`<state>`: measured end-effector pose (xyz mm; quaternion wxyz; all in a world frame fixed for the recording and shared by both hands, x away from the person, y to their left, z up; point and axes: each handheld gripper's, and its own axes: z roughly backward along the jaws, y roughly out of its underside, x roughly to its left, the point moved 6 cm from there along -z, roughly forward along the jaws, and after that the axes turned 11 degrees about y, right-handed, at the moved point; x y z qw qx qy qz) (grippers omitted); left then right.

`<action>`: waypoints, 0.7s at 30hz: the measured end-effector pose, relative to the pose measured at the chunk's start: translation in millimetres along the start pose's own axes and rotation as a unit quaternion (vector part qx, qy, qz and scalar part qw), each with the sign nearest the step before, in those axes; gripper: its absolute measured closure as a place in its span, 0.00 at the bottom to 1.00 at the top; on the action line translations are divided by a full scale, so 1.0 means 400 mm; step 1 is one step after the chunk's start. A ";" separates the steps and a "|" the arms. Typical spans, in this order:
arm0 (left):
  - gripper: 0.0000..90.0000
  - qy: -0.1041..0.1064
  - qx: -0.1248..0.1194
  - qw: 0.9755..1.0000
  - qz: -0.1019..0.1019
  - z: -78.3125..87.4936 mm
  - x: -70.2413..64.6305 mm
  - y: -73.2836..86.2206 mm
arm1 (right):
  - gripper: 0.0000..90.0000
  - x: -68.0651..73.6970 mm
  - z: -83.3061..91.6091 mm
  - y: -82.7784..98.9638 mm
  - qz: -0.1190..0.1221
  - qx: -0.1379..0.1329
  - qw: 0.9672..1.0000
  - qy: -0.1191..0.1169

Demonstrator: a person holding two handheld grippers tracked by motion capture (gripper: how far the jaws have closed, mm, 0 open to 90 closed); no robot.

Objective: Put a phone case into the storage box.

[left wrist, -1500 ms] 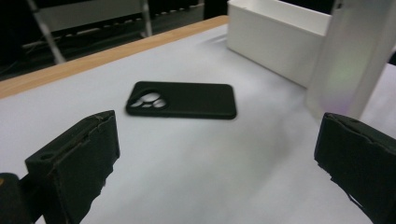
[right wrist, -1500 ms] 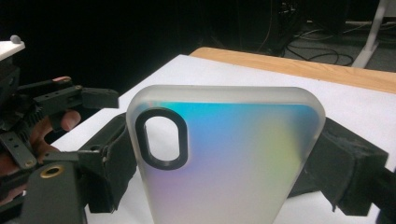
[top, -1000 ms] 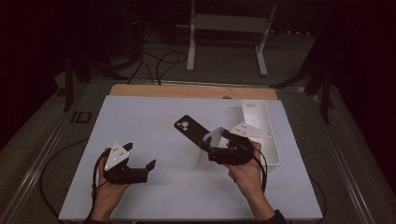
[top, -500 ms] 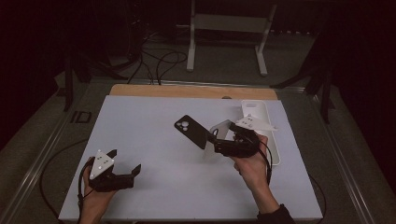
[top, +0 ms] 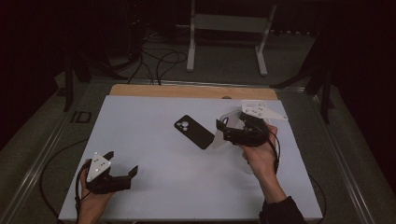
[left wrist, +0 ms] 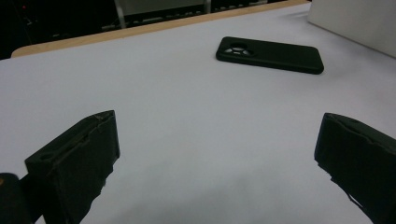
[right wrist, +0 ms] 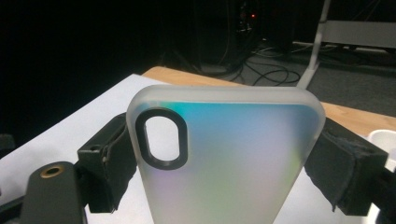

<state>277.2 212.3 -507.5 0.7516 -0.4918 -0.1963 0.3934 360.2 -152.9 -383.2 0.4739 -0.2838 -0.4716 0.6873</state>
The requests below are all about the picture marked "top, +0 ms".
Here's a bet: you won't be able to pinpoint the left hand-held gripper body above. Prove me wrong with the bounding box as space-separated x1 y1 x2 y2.
82 152 132 195

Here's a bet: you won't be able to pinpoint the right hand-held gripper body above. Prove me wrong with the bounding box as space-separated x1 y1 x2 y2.
237 104 289 147

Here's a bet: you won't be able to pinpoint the black phone case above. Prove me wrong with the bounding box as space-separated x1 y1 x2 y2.
173 114 216 150

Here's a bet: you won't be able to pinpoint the person's right hand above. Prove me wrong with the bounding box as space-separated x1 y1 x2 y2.
241 124 278 181

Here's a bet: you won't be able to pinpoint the person's left hand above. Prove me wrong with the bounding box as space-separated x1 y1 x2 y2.
78 166 115 216

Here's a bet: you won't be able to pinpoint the black stand legs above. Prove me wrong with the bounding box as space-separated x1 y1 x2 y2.
63 54 129 113

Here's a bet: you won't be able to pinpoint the black tripod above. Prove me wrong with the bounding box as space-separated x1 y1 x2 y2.
270 29 336 124

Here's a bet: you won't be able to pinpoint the white metal stand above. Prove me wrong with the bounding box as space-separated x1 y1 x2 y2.
177 0 278 77

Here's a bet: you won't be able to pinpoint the black power strip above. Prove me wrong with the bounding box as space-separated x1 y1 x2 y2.
271 29 316 36

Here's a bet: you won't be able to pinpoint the right hand-held gripper cable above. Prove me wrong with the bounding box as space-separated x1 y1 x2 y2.
264 129 281 175

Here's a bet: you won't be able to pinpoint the hand-held gripper cable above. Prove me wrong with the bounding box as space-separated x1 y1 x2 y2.
74 160 92 224
264 129 281 175

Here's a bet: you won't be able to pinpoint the left hand-held gripper cable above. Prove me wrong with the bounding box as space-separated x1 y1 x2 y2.
74 160 92 224

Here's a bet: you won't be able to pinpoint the black looped floor cable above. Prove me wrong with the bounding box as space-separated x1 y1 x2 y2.
154 49 189 86

